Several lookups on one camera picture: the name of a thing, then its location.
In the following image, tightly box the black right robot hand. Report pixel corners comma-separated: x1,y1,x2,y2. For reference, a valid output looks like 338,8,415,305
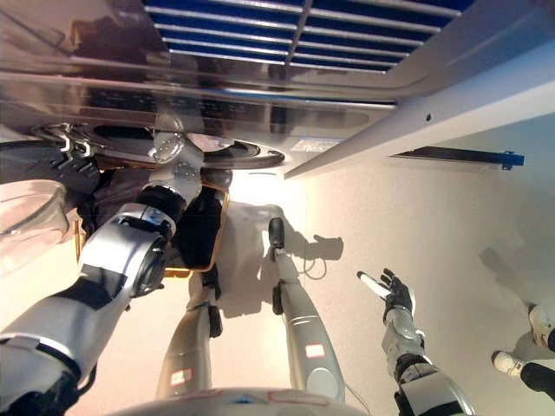
356,267,416,324

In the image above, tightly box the black garment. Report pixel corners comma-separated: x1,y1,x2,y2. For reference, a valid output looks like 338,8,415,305
77,167,234,270

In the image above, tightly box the wicker laundry basket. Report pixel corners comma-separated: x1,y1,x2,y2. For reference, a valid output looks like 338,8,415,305
72,180,232,279

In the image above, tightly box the dark grey washing machine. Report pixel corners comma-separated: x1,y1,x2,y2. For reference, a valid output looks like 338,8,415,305
0,68,399,175

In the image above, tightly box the round washing machine door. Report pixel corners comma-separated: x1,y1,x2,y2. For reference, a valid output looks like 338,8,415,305
0,139,101,279

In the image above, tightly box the white sneaker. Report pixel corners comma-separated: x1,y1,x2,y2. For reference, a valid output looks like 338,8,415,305
527,302,555,348
491,349,529,379

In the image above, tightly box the black right robot foot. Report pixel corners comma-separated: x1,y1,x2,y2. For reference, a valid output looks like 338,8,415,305
267,217,286,251

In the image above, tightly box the black bar with blue clamp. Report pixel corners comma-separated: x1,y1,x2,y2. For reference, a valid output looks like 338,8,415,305
388,146,526,172

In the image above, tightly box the dark trouser leg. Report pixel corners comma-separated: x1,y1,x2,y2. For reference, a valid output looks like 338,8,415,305
519,361,555,403

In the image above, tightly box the colourful energy label sticker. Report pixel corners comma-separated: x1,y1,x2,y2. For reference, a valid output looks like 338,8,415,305
293,137,343,153

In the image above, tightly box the dark robot torso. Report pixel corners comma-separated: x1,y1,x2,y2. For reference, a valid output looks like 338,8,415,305
116,383,366,416

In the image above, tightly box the silver left robot leg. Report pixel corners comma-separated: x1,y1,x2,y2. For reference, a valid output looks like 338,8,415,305
154,263,223,400

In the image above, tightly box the white cabinet side panel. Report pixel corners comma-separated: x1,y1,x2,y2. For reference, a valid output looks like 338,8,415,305
284,0,555,181

